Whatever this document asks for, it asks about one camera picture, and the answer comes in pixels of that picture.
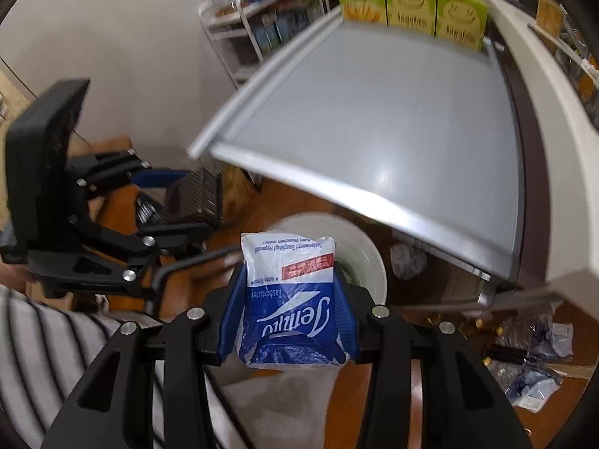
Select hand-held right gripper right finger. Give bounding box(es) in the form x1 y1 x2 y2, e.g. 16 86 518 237
334 271 534 449

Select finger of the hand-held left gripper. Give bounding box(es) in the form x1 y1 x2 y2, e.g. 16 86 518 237
68 147 189 197
28 217 212 299

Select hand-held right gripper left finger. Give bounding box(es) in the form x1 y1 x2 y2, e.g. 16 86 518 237
40 262 249 449

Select dark mesh basket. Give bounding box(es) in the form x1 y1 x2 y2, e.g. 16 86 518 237
164 168 225 227

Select blue white tissue pack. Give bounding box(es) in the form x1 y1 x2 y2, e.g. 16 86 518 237
236 231 352 368

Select black bent metal tube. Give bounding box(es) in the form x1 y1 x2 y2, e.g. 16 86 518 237
140 245 244 319

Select white round bin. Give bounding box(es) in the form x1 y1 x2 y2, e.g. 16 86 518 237
276 212 388 307

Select crumpled clear plastic bag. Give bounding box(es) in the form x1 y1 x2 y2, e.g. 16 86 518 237
389 242 429 280

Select grey trousers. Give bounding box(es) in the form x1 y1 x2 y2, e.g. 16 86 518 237
220 367 340 449

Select striped shirt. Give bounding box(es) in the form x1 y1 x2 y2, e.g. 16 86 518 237
0 285 235 449

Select white rolling cart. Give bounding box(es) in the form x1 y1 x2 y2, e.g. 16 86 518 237
197 0 342 87

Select dark net bag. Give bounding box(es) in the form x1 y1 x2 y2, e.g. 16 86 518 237
496 314 555 349

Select clear blue printed bag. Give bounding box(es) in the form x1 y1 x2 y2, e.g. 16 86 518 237
496 365 562 412

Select white curved counter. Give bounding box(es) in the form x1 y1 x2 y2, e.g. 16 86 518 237
468 0 599 295

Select green box with smiley print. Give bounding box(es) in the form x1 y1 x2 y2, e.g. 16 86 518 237
435 0 490 52
384 0 440 37

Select amber wooden block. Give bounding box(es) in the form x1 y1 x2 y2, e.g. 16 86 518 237
536 0 562 36

